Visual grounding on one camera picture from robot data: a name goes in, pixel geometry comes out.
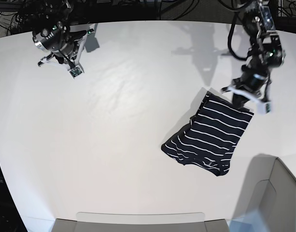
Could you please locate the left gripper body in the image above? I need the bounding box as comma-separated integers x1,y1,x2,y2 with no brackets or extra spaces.
221,70,271,103

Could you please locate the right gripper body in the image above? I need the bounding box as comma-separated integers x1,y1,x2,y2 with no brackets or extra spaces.
36,30,94,71

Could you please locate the navy white striped T-shirt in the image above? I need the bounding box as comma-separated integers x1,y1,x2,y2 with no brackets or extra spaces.
161,92,254,176

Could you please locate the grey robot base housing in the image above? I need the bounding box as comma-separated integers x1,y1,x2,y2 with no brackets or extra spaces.
53,154,296,232

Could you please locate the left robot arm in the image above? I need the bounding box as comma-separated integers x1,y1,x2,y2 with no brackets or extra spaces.
220,0,285,114

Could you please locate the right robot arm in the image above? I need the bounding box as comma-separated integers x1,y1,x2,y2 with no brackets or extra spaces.
22,0,95,78

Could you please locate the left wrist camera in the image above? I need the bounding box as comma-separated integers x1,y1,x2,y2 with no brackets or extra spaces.
256,101,273,115

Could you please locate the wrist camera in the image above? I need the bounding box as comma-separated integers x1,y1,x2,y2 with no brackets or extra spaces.
68,65,84,79
256,101,273,115

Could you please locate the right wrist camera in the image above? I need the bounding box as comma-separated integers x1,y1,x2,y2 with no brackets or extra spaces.
68,65,84,79

